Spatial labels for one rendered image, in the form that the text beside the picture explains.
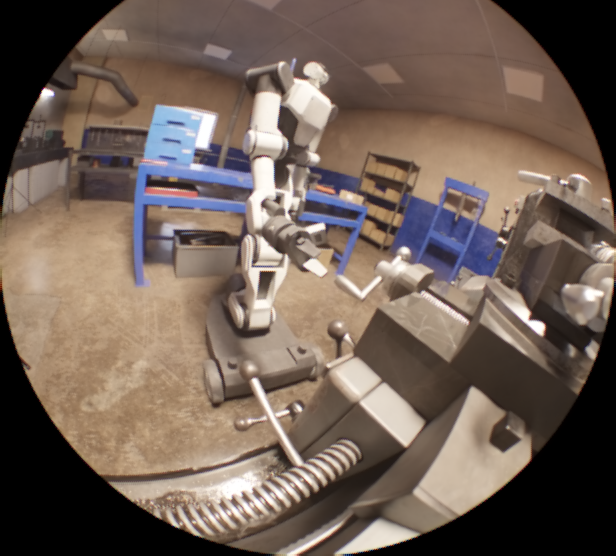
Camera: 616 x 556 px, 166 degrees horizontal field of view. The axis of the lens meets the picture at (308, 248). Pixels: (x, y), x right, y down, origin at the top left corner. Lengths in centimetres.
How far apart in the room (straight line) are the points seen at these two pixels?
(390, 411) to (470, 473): 13
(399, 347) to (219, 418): 91
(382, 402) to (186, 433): 88
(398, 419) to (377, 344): 9
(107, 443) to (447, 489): 107
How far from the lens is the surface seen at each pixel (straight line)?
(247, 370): 38
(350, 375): 26
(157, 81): 705
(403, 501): 15
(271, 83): 78
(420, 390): 26
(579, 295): 15
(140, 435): 107
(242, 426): 45
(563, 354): 28
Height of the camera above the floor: 99
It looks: 19 degrees down
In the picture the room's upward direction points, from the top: 18 degrees clockwise
